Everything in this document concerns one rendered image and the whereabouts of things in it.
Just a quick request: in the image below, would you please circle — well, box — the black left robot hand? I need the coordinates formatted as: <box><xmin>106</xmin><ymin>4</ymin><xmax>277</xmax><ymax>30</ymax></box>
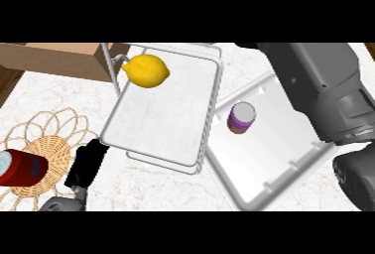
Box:
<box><xmin>63</xmin><ymin>138</ymin><xmax>110</xmax><ymax>191</ymax></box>

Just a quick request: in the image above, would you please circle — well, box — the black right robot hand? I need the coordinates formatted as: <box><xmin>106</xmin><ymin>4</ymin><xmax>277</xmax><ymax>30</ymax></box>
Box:
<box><xmin>330</xmin><ymin>150</ymin><xmax>375</xmax><ymax>212</ymax></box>

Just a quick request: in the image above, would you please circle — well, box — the white plastic tray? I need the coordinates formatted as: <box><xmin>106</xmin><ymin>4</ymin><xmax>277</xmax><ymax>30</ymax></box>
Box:
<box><xmin>200</xmin><ymin>70</ymin><xmax>341</xmax><ymax>212</ymax></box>

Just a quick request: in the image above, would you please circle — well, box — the yellow lemon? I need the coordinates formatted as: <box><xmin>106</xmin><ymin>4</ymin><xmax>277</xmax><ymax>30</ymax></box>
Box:
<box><xmin>119</xmin><ymin>54</ymin><xmax>171</xmax><ymax>89</ymax></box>

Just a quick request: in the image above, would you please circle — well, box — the wicker placemat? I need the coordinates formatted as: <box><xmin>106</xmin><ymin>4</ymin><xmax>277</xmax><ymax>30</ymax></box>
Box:
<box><xmin>0</xmin><ymin>106</ymin><xmax>100</xmax><ymax>212</ymax></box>

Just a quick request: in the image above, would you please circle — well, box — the red can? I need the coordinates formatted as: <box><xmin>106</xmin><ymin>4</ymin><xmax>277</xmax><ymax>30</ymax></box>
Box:
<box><xmin>0</xmin><ymin>148</ymin><xmax>51</xmax><ymax>188</ymax></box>

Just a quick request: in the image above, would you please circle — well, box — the purple can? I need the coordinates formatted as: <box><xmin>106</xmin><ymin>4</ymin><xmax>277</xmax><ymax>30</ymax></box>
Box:
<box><xmin>226</xmin><ymin>101</ymin><xmax>258</xmax><ymax>135</ymax></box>

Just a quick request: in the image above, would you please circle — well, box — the brown wooden box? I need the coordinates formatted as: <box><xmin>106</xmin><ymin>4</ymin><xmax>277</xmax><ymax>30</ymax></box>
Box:
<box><xmin>0</xmin><ymin>42</ymin><xmax>131</xmax><ymax>83</ymax></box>

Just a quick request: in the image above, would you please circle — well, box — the white wire tiered shelf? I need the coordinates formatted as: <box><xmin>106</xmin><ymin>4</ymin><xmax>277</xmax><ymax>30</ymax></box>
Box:
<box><xmin>97</xmin><ymin>42</ymin><xmax>226</xmax><ymax>176</ymax></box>

